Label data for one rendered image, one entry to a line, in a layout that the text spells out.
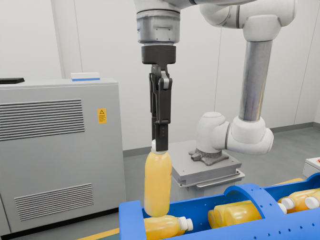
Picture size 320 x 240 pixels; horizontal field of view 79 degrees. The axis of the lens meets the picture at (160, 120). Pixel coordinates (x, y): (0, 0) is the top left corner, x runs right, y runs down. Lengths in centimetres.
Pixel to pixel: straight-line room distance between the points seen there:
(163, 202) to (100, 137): 146
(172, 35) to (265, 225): 55
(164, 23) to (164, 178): 34
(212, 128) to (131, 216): 68
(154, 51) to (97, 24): 271
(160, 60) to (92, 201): 199
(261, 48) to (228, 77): 304
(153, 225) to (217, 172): 57
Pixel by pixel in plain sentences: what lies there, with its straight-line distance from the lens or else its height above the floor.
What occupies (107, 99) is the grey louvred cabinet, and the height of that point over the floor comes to 129.
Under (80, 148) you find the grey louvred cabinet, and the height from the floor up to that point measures 85.
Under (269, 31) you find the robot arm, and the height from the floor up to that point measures 174.
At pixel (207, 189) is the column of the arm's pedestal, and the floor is 95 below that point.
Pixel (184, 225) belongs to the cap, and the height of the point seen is 112.
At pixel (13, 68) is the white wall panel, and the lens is 288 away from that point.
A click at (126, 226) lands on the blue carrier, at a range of 58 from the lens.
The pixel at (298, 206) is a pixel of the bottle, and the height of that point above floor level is 112.
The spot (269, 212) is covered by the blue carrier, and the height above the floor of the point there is 122.
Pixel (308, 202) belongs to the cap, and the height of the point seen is 116.
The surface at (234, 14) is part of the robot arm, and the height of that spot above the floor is 181.
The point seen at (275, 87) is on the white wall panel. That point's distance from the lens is 484.
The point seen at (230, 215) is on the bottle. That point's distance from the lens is 72.
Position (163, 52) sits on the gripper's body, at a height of 165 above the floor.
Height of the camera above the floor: 164
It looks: 17 degrees down
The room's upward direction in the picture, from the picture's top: straight up
